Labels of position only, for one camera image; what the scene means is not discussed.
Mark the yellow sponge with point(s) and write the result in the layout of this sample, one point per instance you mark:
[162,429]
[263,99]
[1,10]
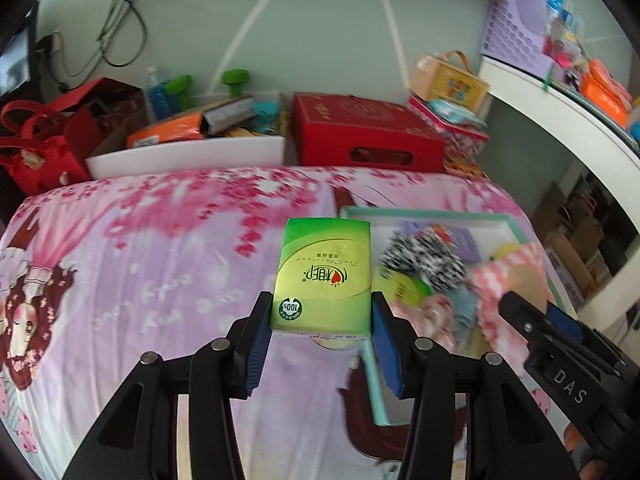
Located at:
[506,251]

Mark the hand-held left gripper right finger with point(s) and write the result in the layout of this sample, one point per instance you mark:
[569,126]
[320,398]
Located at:
[385,345]

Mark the white desk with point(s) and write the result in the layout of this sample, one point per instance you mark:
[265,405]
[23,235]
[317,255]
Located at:
[575,125]

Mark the blue liquid plastic bottle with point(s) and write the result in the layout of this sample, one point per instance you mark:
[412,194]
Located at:
[159,97]

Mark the white storage box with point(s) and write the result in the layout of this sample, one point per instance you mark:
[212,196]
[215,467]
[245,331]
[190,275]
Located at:
[200,155]

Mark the blue face mask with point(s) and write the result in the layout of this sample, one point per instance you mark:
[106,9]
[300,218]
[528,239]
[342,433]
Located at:
[462,305]

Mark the pink lace cloth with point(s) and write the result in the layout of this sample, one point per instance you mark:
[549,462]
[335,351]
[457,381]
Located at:
[430,310]

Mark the wall power socket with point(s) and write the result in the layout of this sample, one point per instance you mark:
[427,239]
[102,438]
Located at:
[50,45]

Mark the orange cardboard box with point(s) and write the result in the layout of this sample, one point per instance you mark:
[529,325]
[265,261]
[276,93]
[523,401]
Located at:
[165,132]

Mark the orange pouch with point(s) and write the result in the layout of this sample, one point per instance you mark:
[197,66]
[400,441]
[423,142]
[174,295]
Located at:
[605,90]

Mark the green tissue pack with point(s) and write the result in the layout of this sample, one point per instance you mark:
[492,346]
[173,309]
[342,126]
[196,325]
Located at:
[400,285]
[320,270]

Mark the green dumbbell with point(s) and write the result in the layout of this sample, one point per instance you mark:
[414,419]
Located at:
[180,90]
[236,80]

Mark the yellow gift bag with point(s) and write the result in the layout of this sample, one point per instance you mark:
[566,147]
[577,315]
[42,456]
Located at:
[450,82]

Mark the red paper gift bag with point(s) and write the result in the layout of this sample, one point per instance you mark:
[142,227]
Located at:
[100,110]

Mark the purple perforated basket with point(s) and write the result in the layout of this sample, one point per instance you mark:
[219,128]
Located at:
[515,30]

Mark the red cardboard box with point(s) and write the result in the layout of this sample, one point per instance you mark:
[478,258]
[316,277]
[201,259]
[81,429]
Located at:
[350,120]

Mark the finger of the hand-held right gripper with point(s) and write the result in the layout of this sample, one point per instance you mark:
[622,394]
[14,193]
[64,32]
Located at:
[525,320]
[565,320]

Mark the teal rimmed white tray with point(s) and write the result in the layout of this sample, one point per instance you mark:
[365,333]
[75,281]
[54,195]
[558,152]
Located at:
[385,222]

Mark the brown cardboard boxes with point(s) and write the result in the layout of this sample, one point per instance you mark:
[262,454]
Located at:
[585,240]

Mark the printed cartoon blanket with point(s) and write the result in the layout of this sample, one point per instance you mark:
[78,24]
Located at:
[150,260]

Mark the black and white spotted cloth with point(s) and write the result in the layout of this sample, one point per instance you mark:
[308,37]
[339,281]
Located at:
[425,260]

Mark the pack of blue masks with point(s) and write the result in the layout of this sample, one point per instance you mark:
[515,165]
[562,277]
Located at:
[457,112]

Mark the red felt handbag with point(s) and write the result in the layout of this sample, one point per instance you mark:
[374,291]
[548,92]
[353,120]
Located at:
[40,160]

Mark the red patterned box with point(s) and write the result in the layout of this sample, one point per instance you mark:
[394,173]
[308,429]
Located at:
[465,145]

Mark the pink and white fluffy towel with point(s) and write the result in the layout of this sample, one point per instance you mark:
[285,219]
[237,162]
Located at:
[510,275]

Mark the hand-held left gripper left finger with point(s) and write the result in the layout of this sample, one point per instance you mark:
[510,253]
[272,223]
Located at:
[257,345]

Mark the purple baby wipes pack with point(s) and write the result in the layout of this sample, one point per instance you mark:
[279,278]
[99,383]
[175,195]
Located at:
[462,242]

